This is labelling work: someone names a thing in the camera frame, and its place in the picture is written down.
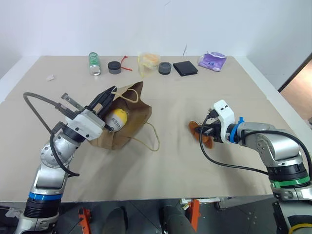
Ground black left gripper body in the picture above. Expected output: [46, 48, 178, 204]
[85, 99, 109, 120]

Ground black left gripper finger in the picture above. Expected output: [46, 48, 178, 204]
[100, 93, 114, 119]
[94, 85, 117, 105]

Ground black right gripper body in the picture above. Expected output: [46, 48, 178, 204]
[200, 121, 224, 144]

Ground brown plush toy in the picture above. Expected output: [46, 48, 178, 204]
[188, 120, 215, 150]

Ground yellow round plush toy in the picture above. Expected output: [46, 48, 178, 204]
[104, 108, 129, 133]

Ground brown paper bag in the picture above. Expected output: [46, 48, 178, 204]
[87, 81, 160, 152]

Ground clear plastic bag yellow contents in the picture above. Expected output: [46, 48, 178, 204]
[137, 51, 161, 79]

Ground blue wrist clip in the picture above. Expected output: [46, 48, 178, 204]
[230, 117, 245, 144]

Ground clear bottle with green label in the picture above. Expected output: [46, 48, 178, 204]
[88, 51, 102, 77]

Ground red zip tie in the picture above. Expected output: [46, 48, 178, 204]
[119, 55, 133, 72]

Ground black wallet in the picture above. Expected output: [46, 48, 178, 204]
[173, 61, 199, 77]

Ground beige table cloth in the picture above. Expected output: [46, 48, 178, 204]
[0, 55, 300, 203]

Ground purple plastic packet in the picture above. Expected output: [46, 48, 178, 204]
[197, 51, 228, 73]

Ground orange clamp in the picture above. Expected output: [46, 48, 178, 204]
[77, 207, 93, 231]
[189, 199, 201, 233]

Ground dark rounded shape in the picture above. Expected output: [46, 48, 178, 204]
[101, 206, 129, 234]
[162, 205, 196, 234]

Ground brown wooden board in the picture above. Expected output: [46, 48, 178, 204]
[278, 52, 312, 124]

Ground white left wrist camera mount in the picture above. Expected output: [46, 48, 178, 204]
[64, 109, 106, 141]

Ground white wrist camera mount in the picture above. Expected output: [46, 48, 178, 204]
[214, 99, 236, 145]
[64, 109, 106, 141]

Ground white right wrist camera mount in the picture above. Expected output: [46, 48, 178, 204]
[214, 99, 236, 145]

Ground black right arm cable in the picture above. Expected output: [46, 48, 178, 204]
[199, 109, 312, 176]

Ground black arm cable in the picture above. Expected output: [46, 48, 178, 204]
[23, 92, 80, 177]
[199, 109, 312, 176]

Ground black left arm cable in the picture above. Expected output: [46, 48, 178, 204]
[23, 92, 80, 177]

